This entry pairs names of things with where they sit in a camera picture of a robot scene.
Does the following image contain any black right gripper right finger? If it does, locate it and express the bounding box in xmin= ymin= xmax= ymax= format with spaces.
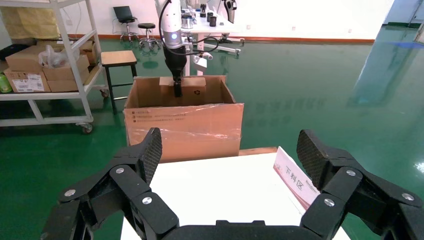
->
xmin=296 ymin=129 xmax=424 ymax=240

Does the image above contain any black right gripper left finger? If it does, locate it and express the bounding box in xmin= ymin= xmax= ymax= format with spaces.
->
xmin=39 ymin=127 xmax=181 ymax=240

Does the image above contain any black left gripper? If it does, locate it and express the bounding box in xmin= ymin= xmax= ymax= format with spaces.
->
xmin=162 ymin=46 xmax=188 ymax=98

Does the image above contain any small cardboard box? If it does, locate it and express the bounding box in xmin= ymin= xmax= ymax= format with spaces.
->
xmin=158 ymin=76 xmax=207 ymax=107

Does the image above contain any large cardboard box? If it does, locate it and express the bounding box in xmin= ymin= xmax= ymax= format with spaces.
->
xmin=123 ymin=75 xmax=245 ymax=164

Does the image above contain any plain cardboard box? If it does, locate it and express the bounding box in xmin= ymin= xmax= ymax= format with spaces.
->
xmin=47 ymin=71 xmax=91 ymax=93
xmin=36 ymin=39 xmax=99 ymax=66
xmin=42 ymin=54 xmax=91 ymax=82
xmin=4 ymin=45 xmax=51 ymax=73

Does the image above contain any cardboard box with labels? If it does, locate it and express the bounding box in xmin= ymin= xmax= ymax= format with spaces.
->
xmin=3 ymin=68 xmax=52 ymax=94

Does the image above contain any acrylic sign with red print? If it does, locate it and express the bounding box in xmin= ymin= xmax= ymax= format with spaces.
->
xmin=273 ymin=146 xmax=321 ymax=212

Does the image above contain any wooden stool with black legs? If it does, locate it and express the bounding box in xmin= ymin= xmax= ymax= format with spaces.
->
xmin=100 ymin=50 xmax=139 ymax=116

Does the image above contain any steel cup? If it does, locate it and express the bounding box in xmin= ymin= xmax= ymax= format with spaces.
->
xmin=181 ymin=13 xmax=195 ymax=30

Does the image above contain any white work table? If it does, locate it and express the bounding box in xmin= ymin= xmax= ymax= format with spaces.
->
xmin=180 ymin=12 xmax=247 ymax=78

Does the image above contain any black round stool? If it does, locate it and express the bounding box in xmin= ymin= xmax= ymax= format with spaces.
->
xmin=137 ymin=22 xmax=162 ymax=51

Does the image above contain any black office chair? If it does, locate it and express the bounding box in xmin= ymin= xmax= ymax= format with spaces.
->
xmin=112 ymin=5 xmax=140 ymax=43

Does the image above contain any wooden board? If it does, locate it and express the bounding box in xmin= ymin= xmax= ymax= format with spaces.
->
xmin=238 ymin=147 xmax=278 ymax=157

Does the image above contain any black hanging device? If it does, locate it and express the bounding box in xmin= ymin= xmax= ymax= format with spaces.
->
xmin=222 ymin=0 xmax=238 ymax=24

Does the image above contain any white metal shelf cart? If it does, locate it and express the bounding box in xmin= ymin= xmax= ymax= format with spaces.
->
xmin=0 ymin=0 xmax=110 ymax=134

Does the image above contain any clear plastic bag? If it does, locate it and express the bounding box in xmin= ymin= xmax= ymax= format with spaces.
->
xmin=38 ymin=44 xmax=80 ymax=69

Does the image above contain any green bottle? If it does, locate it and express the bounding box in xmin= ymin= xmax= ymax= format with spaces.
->
xmin=0 ymin=72 xmax=13 ymax=95

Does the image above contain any yellow plastic bundle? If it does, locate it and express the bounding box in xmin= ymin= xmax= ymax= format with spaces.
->
xmin=0 ymin=6 xmax=63 ymax=41

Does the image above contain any black bag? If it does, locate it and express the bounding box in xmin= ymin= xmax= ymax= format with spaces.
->
xmin=0 ymin=43 xmax=29 ymax=63

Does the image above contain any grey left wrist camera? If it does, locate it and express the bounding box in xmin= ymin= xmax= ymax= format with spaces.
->
xmin=193 ymin=54 xmax=209 ymax=72

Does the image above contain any black looped cable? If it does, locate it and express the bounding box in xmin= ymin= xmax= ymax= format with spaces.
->
xmin=180 ymin=36 xmax=220 ymax=56

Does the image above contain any long black arm cable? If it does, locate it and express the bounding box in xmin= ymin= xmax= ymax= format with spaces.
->
xmin=157 ymin=0 xmax=174 ymax=46

